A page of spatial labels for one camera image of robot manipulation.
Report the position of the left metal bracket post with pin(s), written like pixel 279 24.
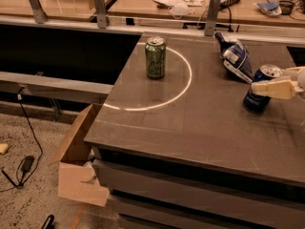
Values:
pixel 38 13

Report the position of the blue pepsi can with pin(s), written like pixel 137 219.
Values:
pixel 256 100

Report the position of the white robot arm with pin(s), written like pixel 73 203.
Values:
pixel 299 78

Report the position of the right metal bracket post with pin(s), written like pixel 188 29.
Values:
pixel 213 9

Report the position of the black power adapter with cable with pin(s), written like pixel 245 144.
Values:
pixel 29 164

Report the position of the middle metal bracket post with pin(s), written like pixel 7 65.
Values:
pixel 101 14

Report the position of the grey drawer cabinet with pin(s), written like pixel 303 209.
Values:
pixel 150 193

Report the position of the yellow sponge on floor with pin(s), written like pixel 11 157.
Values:
pixel 3 148

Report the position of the cardboard box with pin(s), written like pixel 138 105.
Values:
pixel 76 179

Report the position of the black object on floor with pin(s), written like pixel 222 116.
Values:
pixel 48 223

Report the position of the metal bracket post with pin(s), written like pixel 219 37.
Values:
pixel 213 9
pixel 38 13
pixel 101 14

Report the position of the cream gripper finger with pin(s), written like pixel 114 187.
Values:
pixel 293 70
pixel 278 89

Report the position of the green soda can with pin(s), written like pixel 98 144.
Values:
pixel 155 51

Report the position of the blue chip bag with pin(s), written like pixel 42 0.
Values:
pixel 235 56

